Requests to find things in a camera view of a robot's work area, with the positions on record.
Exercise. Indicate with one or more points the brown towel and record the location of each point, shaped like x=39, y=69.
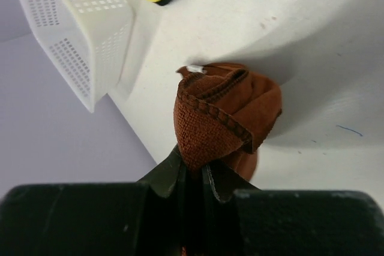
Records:
x=224, y=111

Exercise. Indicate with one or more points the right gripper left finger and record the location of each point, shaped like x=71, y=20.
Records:
x=122, y=218

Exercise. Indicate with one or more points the white plastic basket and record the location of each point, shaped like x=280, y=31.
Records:
x=86, y=40

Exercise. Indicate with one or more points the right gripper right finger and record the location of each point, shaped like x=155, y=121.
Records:
x=244, y=220

